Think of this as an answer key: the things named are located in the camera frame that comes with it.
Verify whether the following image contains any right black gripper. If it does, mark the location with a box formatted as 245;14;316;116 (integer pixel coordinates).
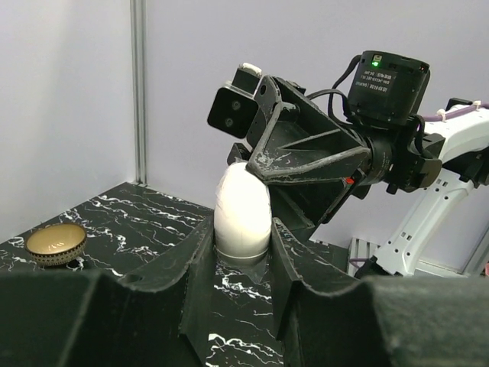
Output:
228;76;373;241

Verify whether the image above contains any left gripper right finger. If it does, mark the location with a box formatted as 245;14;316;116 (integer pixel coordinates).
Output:
269;219;488;366

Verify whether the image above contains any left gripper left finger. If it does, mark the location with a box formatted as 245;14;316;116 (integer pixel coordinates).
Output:
1;218;214;366

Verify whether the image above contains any white earbud charging case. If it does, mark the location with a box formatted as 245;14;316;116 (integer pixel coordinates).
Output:
213;161;272;264

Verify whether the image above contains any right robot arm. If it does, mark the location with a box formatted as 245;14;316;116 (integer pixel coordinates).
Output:
219;50;488;277

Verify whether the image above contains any gold patterned bowl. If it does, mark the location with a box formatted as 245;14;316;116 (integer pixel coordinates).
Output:
24;223;87;267

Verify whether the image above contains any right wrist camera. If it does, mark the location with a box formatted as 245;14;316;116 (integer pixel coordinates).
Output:
207;63;262;138

